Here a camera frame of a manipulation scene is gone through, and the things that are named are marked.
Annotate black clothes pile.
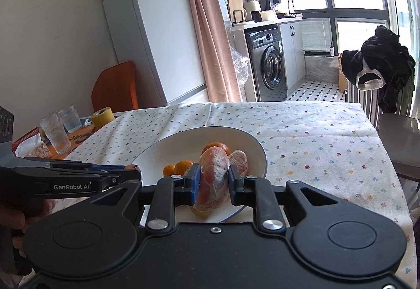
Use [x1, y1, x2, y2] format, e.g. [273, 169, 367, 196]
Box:
[340, 25, 417, 114]

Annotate yellow tape roll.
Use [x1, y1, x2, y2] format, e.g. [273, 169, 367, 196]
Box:
[91, 107, 115, 129]

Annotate white kitchen cabinet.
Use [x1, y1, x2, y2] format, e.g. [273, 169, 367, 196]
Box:
[279, 21, 306, 90]

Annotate floral white tablecloth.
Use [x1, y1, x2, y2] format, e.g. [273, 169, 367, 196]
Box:
[66, 101, 417, 286]

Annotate person's left hand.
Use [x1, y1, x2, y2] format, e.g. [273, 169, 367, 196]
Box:
[0, 199, 55, 233]

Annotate cardboard box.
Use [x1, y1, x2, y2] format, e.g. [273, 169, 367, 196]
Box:
[338, 53, 348, 93]

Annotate white plate with blue rim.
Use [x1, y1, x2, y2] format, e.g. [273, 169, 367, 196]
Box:
[130, 126, 268, 224]

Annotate clear plastic bag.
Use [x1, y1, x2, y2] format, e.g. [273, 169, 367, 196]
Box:
[230, 44, 250, 86]

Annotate grey padded chair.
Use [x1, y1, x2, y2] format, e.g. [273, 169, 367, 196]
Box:
[377, 112, 420, 183]

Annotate black window frame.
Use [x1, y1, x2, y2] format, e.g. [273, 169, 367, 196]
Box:
[295, 0, 398, 56]

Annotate clear plastic packet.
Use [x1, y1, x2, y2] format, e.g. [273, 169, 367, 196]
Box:
[15, 140, 52, 160]

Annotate pink curtain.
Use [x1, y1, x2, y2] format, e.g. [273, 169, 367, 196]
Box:
[175, 0, 243, 103]

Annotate white kitchen countertop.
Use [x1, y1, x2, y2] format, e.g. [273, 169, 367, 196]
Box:
[230, 15, 303, 29]

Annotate white refrigerator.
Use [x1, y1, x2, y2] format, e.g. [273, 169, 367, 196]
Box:
[102, 0, 211, 106]

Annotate wooden cutting board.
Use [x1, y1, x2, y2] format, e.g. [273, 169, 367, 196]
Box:
[226, 0, 244, 24]

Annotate grey washing machine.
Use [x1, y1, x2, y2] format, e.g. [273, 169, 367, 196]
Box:
[244, 27, 288, 102]

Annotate orange chair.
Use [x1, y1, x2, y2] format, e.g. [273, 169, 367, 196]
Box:
[91, 61, 139, 113]

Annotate orange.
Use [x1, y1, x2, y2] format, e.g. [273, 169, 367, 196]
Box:
[174, 160, 196, 177]
[202, 142, 232, 158]

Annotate striped chair back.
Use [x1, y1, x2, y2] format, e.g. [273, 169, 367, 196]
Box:
[346, 79, 383, 128]

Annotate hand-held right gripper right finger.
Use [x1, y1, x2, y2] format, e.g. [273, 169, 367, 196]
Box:
[228, 165, 348, 234]

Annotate orange tray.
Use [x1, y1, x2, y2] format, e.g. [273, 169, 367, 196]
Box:
[12, 116, 123, 160]

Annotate cream kettle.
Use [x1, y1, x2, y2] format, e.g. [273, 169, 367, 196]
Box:
[243, 1, 261, 22]

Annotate clear drinking glass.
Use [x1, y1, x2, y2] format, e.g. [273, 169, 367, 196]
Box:
[39, 112, 72, 155]
[57, 104, 82, 134]

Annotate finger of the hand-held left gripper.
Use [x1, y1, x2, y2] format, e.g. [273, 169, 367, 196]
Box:
[98, 169, 142, 188]
[25, 157, 127, 172]

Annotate peeled pomelo segment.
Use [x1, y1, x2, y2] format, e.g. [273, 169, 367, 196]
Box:
[229, 149, 249, 178]
[190, 146, 231, 217]

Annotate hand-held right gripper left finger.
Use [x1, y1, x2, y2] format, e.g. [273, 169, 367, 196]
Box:
[88, 164, 202, 234]

